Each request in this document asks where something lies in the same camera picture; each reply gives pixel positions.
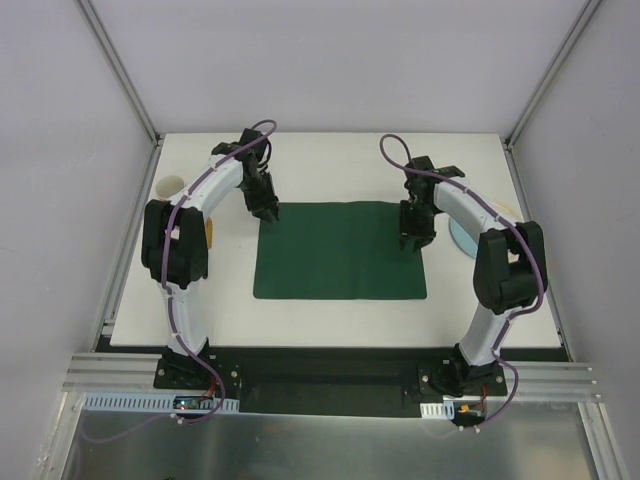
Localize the cream and blue plate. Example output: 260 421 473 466
448 201 523 259

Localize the gold knife black handle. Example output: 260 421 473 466
204 217 213 250

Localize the dark green placemat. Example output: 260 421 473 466
253 201 427 301

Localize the orange mug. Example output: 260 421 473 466
155 175 185 200

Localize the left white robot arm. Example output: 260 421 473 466
141 119 279 389

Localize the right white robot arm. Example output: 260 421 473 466
399 156 548 397

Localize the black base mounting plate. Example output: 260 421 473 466
153 347 507 418

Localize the right white cable duct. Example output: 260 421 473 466
420 400 455 421

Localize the white cable duct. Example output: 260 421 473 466
420 400 455 421
84 393 240 415

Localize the right aluminium frame post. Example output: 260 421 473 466
503 0 604 151

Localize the aluminium frame post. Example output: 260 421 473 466
503 0 604 151
74 0 161 145

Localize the aluminium rail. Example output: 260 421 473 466
62 349 164 389

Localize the left aluminium frame post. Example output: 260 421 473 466
74 0 161 145

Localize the left white cable duct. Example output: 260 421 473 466
84 393 240 415

